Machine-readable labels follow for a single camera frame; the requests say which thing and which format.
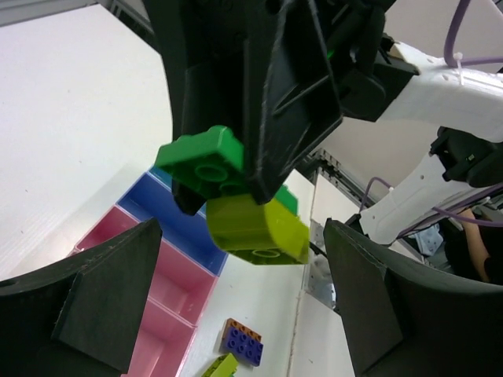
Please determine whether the small pink bin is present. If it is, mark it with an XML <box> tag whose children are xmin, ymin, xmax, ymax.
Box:
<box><xmin>72</xmin><ymin>206</ymin><xmax>217</xmax><ymax>327</ymax></box>

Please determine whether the small lime lego brick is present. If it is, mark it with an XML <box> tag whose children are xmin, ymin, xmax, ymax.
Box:
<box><xmin>201</xmin><ymin>353</ymin><xmax>238</xmax><ymax>377</ymax></box>

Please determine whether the right light blue bin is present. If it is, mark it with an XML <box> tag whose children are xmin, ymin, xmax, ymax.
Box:
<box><xmin>149</xmin><ymin>167</ymin><xmax>172</xmax><ymax>188</ymax></box>

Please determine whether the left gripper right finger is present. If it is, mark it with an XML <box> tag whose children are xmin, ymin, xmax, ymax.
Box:
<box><xmin>324</xmin><ymin>220</ymin><xmax>502</xmax><ymax>376</ymax></box>

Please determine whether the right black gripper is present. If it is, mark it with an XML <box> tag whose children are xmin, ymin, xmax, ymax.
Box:
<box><xmin>141</xmin><ymin>0</ymin><xmax>386</xmax><ymax>216</ymax></box>

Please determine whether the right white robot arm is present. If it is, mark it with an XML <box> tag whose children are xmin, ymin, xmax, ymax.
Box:
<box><xmin>144</xmin><ymin>1</ymin><xmax>502</xmax><ymax>265</ymax></box>

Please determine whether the orange lego brick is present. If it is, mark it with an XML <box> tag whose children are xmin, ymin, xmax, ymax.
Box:
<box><xmin>222</xmin><ymin>318</ymin><xmax>262</xmax><ymax>342</ymax></box>

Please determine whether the large pink bin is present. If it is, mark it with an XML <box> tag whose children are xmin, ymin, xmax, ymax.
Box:
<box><xmin>127</xmin><ymin>298</ymin><xmax>196</xmax><ymax>377</ymax></box>

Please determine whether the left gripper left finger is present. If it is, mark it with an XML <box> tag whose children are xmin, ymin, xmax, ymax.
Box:
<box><xmin>1</xmin><ymin>219</ymin><xmax>162</xmax><ymax>373</ymax></box>

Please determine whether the purple lego brick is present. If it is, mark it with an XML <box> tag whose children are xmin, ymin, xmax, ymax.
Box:
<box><xmin>219</xmin><ymin>326</ymin><xmax>264</xmax><ymax>367</ymax></box>

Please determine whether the dark green lego brick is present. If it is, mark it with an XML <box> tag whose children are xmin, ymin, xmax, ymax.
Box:
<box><xmin>154</xmin><ymin>125</ymin><xmax>299</xmax><ymax>219</ymax></box>

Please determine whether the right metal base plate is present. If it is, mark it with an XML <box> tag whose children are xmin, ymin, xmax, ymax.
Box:
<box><xmin>303</xmin><ymin>220</ymin><xmax>337</xmax><ymax>312</ymax></box>

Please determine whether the dark blue bin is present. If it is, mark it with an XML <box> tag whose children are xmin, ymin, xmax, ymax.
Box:
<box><xmin>117</xmin><ymin>171</ymin><xmax>227</xmax><ymax>276</ymax></box>

